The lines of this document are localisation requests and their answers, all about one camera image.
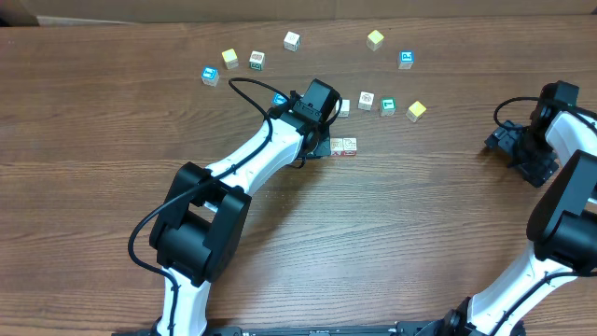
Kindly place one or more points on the plain white block centre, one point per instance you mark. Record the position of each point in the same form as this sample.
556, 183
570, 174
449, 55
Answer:
343, 108

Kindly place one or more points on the white block green side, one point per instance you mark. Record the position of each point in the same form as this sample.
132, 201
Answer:
257, 60

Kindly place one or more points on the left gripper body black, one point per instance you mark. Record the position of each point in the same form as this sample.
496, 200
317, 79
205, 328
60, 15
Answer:
324, 144

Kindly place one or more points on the blue block centre left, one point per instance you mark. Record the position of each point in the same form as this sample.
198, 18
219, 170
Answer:
278, 99

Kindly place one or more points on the white block red C side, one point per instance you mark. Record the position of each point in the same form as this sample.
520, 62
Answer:
349, 146

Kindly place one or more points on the white block top centre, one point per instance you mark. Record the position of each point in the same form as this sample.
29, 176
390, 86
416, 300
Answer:
292, 41

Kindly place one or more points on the blue L block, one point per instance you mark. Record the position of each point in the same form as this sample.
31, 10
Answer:
336, 147

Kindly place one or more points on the yellow block top left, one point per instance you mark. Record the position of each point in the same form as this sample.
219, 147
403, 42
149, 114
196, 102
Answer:
230, 58

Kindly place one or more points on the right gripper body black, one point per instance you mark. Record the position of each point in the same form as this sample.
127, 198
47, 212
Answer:
532, 150

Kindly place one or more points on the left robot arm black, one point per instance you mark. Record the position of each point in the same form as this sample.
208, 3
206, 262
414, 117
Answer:
198, 228

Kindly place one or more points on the blue P block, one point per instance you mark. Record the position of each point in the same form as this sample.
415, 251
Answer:
405, 59

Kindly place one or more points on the white patterned block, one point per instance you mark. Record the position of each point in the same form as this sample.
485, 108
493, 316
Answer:
365, 101

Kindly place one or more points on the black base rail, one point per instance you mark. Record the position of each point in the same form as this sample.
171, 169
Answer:
399, 329

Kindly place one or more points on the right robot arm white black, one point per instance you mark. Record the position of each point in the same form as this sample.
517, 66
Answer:
557, 147

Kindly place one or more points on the yellow 8 block top right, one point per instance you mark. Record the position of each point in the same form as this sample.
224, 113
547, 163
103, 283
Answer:
375, 40

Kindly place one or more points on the blue block far left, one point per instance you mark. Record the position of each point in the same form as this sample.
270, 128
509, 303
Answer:
210, 76

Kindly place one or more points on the green T block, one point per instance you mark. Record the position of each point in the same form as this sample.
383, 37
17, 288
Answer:
387, 106

